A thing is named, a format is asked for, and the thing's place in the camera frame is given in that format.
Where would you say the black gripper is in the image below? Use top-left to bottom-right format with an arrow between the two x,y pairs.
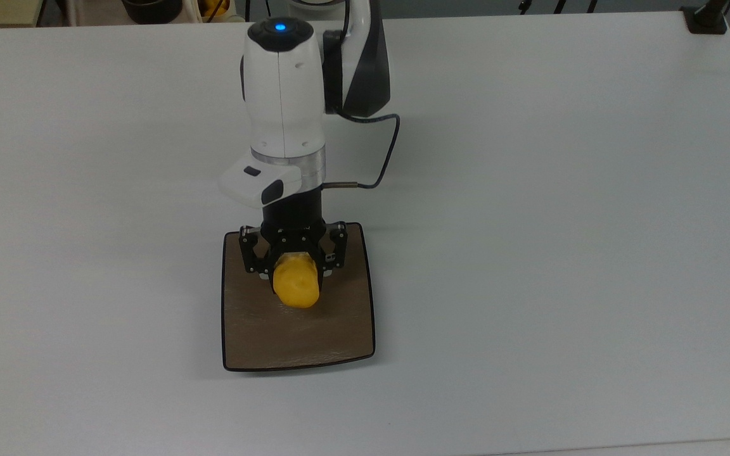
239,187 -> 349,279

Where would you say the yellow potato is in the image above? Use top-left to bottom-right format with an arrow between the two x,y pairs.
272,251 -> 321,310

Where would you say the square brown ceramic plate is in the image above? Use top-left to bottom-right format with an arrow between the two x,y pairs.
221,222 -> 377,373

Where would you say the yellow background object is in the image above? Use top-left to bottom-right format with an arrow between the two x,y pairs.
196,0 -> 231,20

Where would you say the black round bowl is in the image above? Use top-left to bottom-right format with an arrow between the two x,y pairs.
120,0 -> 183,25

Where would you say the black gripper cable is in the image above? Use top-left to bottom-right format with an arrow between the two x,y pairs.
321,113 -> 402,191

